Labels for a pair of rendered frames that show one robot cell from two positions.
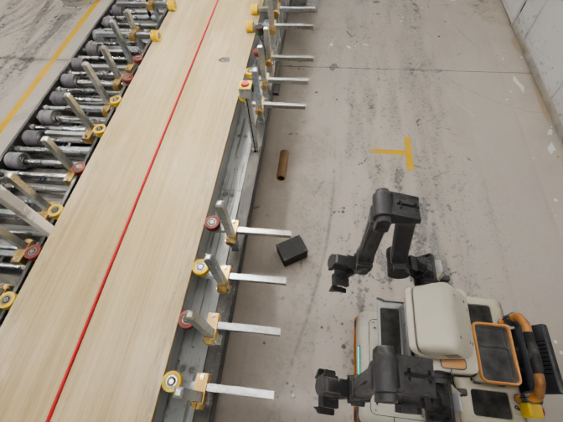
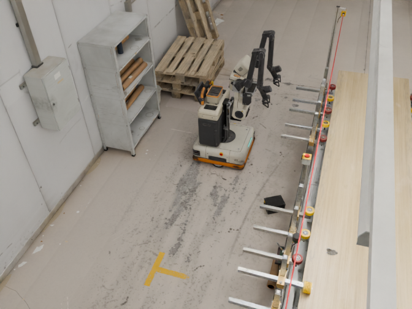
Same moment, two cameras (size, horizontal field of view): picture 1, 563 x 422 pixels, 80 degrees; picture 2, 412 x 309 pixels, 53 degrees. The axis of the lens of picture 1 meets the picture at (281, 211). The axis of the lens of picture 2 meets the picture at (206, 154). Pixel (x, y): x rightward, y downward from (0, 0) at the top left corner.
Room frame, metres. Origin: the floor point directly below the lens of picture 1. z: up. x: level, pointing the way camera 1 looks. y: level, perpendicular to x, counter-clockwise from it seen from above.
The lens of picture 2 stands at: (4.26, -0.30, 3.55)
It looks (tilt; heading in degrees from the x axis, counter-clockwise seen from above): 41 degrees down; 189
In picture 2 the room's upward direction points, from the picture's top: 2 degrees counter-clockwise
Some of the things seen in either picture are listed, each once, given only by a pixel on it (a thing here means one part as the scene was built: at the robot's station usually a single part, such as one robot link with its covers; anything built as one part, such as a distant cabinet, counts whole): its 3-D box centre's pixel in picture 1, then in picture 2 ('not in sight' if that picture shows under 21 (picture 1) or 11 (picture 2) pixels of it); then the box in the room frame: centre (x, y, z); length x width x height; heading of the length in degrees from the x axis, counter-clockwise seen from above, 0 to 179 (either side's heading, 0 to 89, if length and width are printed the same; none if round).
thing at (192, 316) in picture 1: (205, 328); (319, 103); (0.35, 0.37, 0.94); 0.04 x 0.04 x 0.48; 79
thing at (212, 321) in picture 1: (212, 329); not in sight; (0.38, 0.37, 0.83); 0.14 x 0.06 x 0.05; 169
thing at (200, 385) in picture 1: (200, 390); not in sight; (0.13, 0.41, 0.80); 0.14 x 0.06 x 0.05; 169
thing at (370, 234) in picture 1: (371, 239); (260, 69); (0.48, -0.29, 1.40); 0.11 x 0.06 x 0.43; 169
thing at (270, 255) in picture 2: (285, 58); (270, 255); (2.33, -0.13, 0.84); 0.43 x 0.03 x 0.04; 79
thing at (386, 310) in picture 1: (396, 337); (248, 91); (0.24, -0.41, 0.99); 0.28 x 0.16 x 0.22; 169
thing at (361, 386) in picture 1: (369, 383); (270, 51); (0.07, -0.19, 1.40); 0.11 x 0.06 x 0.43; 170
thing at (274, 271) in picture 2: (282, 165); (274, 273); (1.96, -0.05, 0.04); 0.30 x 0.08 x 0.08; 169
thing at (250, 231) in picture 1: (250, 231); (302, 139); (0.87, 0.17, 0.83); 0.43 x 0.03 x 0.04; 79
